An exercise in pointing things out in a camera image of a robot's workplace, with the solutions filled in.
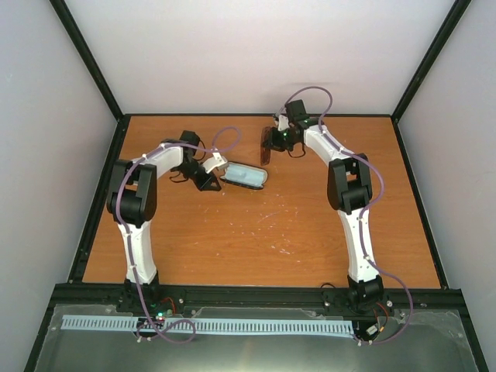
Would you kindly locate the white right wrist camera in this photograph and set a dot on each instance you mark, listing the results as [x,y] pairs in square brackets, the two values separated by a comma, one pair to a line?
[281,123]

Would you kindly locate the light blue cleaning cloth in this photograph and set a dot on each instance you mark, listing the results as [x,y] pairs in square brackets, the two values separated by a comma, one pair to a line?
[244,174]

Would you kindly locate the light blue slotted cable duct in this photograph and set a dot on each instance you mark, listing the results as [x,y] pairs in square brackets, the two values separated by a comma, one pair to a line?
[214,327]

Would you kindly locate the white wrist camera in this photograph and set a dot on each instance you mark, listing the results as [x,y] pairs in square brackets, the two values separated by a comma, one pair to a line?
[281,123]
[215,162]

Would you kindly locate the black checkered glasses case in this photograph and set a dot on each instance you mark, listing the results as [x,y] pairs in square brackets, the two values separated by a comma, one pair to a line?
[242,185]

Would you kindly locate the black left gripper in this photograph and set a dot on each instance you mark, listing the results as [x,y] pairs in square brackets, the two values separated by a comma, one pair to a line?
[203,185]

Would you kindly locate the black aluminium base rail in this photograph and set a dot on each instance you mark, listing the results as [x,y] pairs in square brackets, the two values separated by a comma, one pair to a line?
[185,299]

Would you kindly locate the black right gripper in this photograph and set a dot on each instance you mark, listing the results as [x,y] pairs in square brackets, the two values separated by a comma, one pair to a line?
[271,143]

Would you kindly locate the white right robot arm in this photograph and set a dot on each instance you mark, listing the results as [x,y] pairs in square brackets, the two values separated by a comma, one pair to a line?
[349,192]

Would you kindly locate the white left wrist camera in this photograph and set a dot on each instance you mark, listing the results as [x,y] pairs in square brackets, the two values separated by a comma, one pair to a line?
[215,162]

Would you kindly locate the black left frame post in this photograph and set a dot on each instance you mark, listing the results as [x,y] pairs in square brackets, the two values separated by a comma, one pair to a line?
[73,31]

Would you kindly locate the black frame post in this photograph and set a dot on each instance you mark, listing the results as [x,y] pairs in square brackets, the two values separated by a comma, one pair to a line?
[73,31]
[449,24]

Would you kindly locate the brown translucent sunglasses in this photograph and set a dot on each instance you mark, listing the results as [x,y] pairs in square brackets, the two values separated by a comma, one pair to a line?
[265,149]

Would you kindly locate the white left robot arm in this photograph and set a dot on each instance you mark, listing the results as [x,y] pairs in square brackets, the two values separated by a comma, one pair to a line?
[133,195]

